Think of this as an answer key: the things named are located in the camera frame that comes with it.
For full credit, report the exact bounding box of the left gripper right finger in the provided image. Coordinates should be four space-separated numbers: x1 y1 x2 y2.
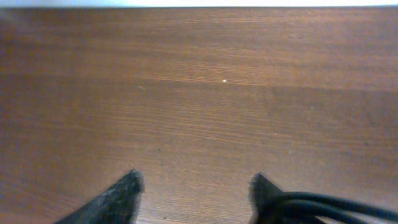
248 173 327 224

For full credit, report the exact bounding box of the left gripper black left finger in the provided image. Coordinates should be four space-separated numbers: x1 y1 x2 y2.
55 169 144 224

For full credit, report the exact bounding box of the black cable bundle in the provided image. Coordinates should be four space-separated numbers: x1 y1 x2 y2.
267 191 398 224

